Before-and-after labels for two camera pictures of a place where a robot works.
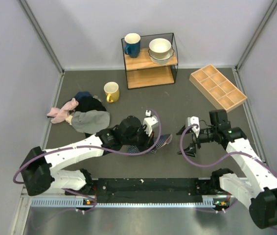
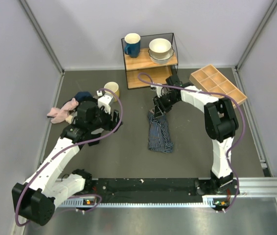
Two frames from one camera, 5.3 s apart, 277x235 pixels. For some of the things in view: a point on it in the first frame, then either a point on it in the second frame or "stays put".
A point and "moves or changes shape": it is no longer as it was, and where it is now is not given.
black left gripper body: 144,140 to 102,120
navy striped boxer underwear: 164,139 moves or changes shape
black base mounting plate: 146,188 stays put
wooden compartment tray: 219,88 stays put
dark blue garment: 80,94 stays put
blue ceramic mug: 132,44 stays put
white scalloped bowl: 161,60 stays put
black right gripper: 191,150 to 159,101
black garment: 89,103 stays put
